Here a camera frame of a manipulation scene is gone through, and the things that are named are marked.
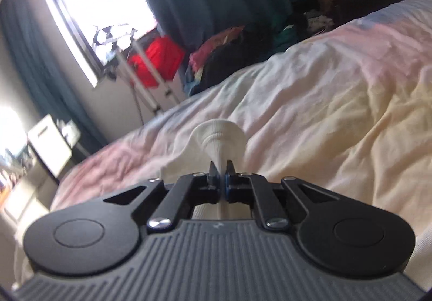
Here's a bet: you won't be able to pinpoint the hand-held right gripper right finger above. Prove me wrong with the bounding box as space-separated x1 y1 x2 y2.
224 160 338 230

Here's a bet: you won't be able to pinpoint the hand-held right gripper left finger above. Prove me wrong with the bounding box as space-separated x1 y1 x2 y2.
103 161 225 230

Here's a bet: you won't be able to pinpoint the cream white pants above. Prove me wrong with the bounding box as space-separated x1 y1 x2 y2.
162 119 252 220

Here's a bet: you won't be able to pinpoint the dark clothes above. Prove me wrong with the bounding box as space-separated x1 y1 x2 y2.
199 22 281 89

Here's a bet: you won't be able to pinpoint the pink clothes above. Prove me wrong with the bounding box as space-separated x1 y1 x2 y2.
188 26 245 72

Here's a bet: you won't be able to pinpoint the red bag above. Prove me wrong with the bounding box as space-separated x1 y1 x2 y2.
128 36 186 88

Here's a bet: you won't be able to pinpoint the bed with pastel sheet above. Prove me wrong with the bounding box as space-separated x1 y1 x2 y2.
13 0 432 288

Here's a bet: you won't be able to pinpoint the white and dark chair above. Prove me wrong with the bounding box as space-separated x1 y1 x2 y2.
27 114 82 180

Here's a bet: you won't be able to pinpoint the green cloth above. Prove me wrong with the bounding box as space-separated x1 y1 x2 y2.
270 14 302 49

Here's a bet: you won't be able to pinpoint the white dressing table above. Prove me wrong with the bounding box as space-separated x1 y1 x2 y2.
0 149 61 225

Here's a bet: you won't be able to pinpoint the row of cosmetic bottles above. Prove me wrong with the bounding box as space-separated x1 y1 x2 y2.
0 148 36 187

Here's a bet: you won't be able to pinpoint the garment steamer stand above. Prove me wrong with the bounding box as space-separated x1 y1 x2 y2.
93 22 180 116

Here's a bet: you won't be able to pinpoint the wavy framed mirror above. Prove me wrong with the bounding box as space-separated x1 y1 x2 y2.
0 107 28 160

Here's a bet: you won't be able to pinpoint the white patterned cloth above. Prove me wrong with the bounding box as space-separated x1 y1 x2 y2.
305 9 335 30

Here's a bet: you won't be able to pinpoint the narrow blue curtain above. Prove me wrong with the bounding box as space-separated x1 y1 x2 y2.
0 0 106 153

